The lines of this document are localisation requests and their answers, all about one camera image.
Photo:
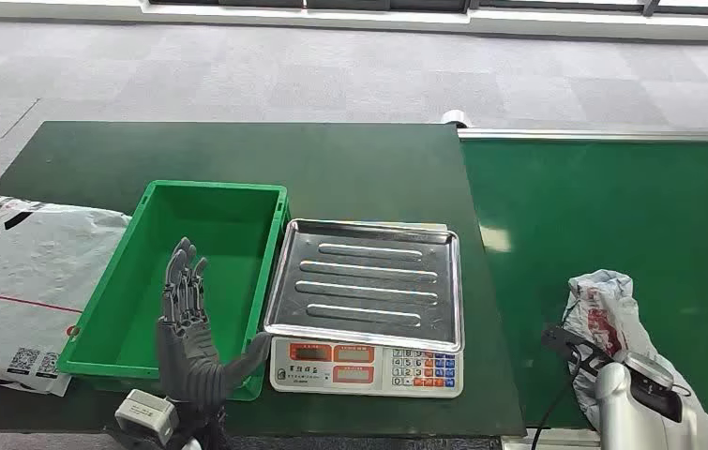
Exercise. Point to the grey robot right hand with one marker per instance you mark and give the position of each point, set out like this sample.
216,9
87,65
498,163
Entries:
655,388

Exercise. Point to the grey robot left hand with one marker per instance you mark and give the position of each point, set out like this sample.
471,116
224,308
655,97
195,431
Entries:
189,360

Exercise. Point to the white red-print package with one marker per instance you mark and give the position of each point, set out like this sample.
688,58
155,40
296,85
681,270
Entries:
605,310

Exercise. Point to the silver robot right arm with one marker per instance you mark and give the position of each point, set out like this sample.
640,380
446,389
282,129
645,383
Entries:
620,413

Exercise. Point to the green conveyor belt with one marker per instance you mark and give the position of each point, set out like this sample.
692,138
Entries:
608,217

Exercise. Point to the silver conveyor roller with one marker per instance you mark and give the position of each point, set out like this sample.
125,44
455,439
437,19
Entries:
453,118

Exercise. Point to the green plastic crate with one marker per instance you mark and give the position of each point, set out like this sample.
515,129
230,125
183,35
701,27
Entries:
229,223

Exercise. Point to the large white courier bag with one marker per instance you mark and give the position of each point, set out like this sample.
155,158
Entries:
30,267

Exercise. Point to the white electronic scale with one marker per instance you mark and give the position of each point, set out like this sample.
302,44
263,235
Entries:
378,372

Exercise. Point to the white window sill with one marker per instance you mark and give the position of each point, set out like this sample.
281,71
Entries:
353,18

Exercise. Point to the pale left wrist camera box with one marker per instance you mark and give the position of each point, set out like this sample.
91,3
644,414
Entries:
145,416

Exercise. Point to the black wrist bracket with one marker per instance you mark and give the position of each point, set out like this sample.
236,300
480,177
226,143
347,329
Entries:
560,339

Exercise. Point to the silver conveyor frame rail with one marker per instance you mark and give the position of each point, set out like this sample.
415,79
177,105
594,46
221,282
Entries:
608,134

